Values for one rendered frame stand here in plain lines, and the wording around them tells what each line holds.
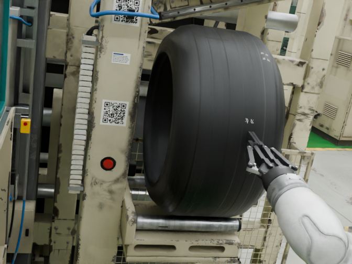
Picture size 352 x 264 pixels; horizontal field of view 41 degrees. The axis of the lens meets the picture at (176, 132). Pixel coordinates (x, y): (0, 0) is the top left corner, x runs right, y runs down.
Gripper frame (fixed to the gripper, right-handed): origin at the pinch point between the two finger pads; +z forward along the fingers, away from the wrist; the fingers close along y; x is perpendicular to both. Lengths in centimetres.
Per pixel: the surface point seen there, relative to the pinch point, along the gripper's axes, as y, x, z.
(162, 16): 15, -13, 66
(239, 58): 2.3, -16.0, 17.9
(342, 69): -277, 92, 384
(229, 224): -6.0, 36.0, 12.0
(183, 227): 9.1, 37.2, 11.6
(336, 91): -277, 119, 380
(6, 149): 60, 9, 4
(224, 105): 7.4, -6.6, 7.2
